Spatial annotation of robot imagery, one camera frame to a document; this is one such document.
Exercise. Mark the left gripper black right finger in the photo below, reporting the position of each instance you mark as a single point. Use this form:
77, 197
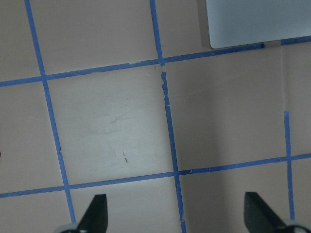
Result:
259, 217

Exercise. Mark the silver laptop notebook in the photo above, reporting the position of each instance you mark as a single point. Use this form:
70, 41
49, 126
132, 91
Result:
240, 22

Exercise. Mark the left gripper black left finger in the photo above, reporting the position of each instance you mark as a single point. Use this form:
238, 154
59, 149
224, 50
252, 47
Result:
95, 219

